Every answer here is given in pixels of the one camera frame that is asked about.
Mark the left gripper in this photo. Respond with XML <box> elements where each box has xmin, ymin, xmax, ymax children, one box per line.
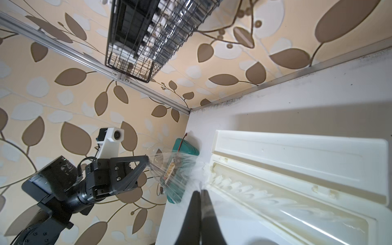
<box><xmin>65</xmin><ymin>155</ymin><xmax>150</xmax><ymax>208</ymax></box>

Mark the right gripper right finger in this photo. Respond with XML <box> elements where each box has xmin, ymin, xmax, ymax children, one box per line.
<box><xmin>200</xmin><ymin>190</ymin><xmax>227</xmax><ymax>245</ymax></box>

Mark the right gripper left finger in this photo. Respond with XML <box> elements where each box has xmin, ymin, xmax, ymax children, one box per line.
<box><xmin>175</xmin><ymin>191</ymin><xmax>201</xmax><ymax>245</ymax></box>

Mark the clear plastic wrap sheet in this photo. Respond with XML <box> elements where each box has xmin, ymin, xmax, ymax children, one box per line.
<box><xmin>148</xmin><ymin>151</ymin><xmax>215</xmax><ymax>204</ymax></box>

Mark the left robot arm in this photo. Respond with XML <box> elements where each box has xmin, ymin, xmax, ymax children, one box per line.
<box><xmin>12</xmin><ymin>155</ymin><xmax>150</xmax><ymax>245</ymax></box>

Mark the green plastic tool case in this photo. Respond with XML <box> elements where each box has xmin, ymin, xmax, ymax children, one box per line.
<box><xmin>160</xmin><ymin>138</ymin><xmax>200</xmax><ymax>204</ymax></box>

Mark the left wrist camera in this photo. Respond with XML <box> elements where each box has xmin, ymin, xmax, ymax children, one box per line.
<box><xmin>96</xmin><ymin>128</ymin><xmax>125</xmax><ymax>159</ymax></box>

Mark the black charger board with cables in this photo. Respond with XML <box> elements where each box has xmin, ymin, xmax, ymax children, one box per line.
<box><xmin>157</xmin><ymin>133</ymin><xmax>188</xmax><ymax>196</ymax></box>

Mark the black wire basket back wall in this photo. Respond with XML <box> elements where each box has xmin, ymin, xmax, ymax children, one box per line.
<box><xmin>105</xmin><ymin>0</ymin><xmax>220</xmax><ymax>83</ymax></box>

